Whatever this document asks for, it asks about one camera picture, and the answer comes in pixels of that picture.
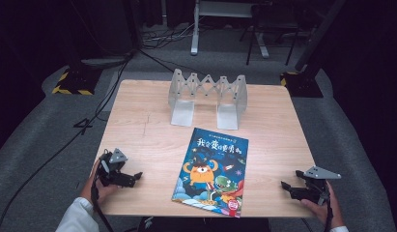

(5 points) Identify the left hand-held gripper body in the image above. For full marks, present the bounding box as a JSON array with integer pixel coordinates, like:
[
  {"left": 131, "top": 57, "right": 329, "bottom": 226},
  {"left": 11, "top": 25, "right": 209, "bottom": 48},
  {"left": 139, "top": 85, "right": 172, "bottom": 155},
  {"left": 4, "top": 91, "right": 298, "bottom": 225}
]
[{"left": 97, "top": 147, "right": 129, "bottom": 188}]

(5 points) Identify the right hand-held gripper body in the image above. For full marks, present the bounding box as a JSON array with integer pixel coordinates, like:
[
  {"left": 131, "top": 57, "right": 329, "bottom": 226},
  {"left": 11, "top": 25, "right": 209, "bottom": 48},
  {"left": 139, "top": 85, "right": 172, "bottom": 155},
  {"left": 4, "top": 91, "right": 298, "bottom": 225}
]
[{"left": 300, "top": 165, "right": 342, "bottom": 206}]

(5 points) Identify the blue cartoon picture book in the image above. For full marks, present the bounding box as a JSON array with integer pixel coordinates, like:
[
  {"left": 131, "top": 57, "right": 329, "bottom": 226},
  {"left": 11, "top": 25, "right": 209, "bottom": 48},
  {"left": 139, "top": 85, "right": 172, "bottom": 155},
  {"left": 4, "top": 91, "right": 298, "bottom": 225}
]
[{"left": 171, "top": 127, "right": 250, "bottom": 218}]

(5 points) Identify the grey metal book rack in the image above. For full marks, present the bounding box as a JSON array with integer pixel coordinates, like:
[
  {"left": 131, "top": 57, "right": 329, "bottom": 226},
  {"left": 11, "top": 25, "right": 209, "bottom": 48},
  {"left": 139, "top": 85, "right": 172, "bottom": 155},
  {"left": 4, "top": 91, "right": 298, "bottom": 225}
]
[{"left": 167, "top": 68, "right": 248, "bottom": 131}]

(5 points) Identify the person's left hand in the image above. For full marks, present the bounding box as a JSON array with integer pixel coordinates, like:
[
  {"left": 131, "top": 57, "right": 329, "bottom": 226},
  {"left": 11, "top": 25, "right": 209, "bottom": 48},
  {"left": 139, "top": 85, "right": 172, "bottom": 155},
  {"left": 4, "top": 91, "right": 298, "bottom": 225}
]
[{"left": 79, "top": 159, "right": 120, "bottom": 205}]

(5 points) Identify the person's right hand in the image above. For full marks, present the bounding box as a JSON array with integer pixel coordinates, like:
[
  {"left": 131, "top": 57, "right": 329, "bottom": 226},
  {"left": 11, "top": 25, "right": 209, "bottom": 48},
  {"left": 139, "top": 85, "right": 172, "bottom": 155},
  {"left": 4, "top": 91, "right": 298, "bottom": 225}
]
[{"left": 299, "top": 180, "right": 345, "bottom": 230}]

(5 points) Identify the person's dark clothing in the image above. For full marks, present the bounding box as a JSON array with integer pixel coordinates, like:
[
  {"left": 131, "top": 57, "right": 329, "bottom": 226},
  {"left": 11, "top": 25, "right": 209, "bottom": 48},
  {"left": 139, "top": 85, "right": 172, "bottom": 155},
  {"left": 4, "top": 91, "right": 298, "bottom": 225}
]
[{"left": 137, "top": 216, "right": 271, "bottom": 232}]

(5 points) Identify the yellow black striped stand base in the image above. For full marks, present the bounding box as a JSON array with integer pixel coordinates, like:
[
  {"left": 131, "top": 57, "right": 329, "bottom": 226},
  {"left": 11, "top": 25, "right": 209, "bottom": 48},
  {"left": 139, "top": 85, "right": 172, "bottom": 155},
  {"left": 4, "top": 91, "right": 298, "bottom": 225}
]
[
  {"left": 51, "top": 67, "right": 103, "bottom": 97},
  {"left": 279, "top": 71, "right": 325, "bottom": 99}
]

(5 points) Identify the grey slanted metal pole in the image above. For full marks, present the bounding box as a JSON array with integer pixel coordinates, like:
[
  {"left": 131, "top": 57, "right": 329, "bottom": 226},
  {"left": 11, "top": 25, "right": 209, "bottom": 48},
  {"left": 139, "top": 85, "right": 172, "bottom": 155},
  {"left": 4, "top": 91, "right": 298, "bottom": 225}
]
[{"left": 294, "top": 0, "right": 347, "bottom": 73}]

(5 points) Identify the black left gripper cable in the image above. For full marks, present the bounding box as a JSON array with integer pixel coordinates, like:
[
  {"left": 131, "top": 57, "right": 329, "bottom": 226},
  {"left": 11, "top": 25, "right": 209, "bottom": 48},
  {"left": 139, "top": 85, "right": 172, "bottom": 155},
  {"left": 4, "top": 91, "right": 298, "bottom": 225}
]
[{"left": 90, "top": 160, "right": 114, "bottom": 232}]

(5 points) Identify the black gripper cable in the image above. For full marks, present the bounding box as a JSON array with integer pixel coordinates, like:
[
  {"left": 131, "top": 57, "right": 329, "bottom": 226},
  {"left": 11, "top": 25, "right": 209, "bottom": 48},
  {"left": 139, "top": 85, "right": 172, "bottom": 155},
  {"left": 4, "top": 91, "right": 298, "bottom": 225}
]
[
  {"left": 324, "top": 189, "right": 335, "bottom": 232},
  {"left": 90, "top": 160, "right": 114, "bottom": 232}
]

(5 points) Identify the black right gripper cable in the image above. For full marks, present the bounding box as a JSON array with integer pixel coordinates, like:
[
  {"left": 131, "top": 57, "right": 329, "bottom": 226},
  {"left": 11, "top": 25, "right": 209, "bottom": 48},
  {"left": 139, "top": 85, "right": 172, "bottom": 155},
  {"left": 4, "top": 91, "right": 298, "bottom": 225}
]
[{"left": 324, "top": 189, "right": 335, "bottom": 232}]

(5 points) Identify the long black floor cable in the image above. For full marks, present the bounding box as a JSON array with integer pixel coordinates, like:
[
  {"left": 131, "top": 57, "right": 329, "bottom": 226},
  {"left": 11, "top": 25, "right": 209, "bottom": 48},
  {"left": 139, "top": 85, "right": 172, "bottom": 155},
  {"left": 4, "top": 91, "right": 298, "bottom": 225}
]
[{"left": 0, "top": 51, "right": 134, "bottom": 232}]

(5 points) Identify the bundle of floor cables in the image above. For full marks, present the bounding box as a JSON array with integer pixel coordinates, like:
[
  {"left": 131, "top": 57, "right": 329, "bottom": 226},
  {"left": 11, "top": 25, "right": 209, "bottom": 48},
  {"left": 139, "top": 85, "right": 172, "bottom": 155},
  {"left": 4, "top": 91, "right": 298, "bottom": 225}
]
[{"left": 140, "top": 21, "right": 195, "bottom": 50}]

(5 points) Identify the black metal chair frame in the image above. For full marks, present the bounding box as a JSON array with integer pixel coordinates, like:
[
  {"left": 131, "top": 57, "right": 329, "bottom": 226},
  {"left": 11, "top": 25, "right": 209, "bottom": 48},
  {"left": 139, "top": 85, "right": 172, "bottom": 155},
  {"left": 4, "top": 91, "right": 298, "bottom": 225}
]
[{"left": 239, "top": 2, "right": 300, "bottom": 67}]

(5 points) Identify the white desk frame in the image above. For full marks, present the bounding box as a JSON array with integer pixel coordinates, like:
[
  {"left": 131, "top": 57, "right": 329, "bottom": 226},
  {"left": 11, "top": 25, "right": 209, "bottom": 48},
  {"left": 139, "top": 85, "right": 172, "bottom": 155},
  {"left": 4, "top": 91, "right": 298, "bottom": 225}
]
[{"left": 189, "top": 0, "right": 270, "bottom": 60}]

